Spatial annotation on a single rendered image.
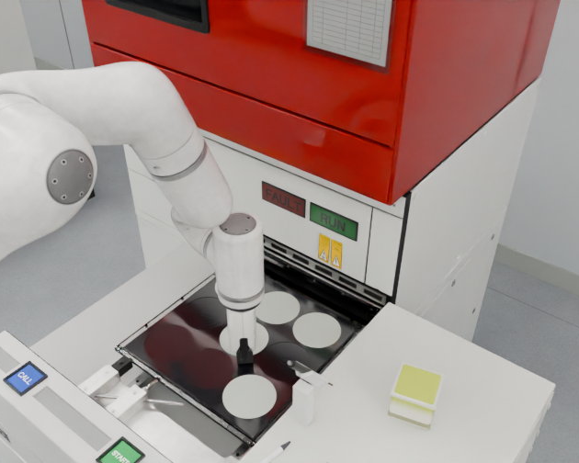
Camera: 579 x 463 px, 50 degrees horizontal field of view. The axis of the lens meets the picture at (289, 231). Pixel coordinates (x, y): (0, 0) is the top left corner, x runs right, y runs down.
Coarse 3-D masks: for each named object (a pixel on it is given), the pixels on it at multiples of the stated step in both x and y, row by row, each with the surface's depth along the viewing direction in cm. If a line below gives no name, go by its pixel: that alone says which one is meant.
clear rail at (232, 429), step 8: (120, 352) 125; (128, 352) 124; (136, 360) 123; (144, 368) 121; (152, 368) 121; (152, 376) 120; (160, 376) 120; (168, 384) 118; (176, 392) 117; (184, 392) 117; (184, 400) 116; (192, 400) 115; (200, 408) 114; (208, 408) 114; (208, 416) 113; (216, 416) 112; (224, 424) 111; (232, 424) 111; (232, 432) 110; (240, 432) 110; (248, 440) 108
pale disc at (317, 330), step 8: (312, 312) 134; (304, 320) 132; (312, 320) 132; (320, 320) 132; (328, 320) 132; (296, 328) 130; (304, 328) 130; (312, 328) 130; (320, 328) 130; (328, 328) 130; (336, 328) 130; (296, 336) 128; (304, 336) 128; (312, 336) 128; (320, 336) 128; (328, 336) 128; (336, 336) 128; (304, 344) 127; (312, 344) 127; (320, 344) 127; (328, 344) 127
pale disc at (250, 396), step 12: (228, 384) 119; (240, 384) 119; (252, 384) 119; (264, 384) 119; (228, 396) 116; (240, 396) 116; (252, 396) 116; (264, 396) 116; (276, 396) 116; (228, 408) 114; (240, 408) 114; (252, 408) 114; (264, 408) 114
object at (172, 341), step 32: (288, 288) 140; (160, 320) 132; (192, 320) 132; (224, 320) 132; (256, 320) 132; (160, 352) 125; (192, 352) 125; (224, 352) 125; (288, 352) 125; (320, 352) 125; (192, 384) 119; (224, 384) 118; (288, 384) 119; (224, 416) 113
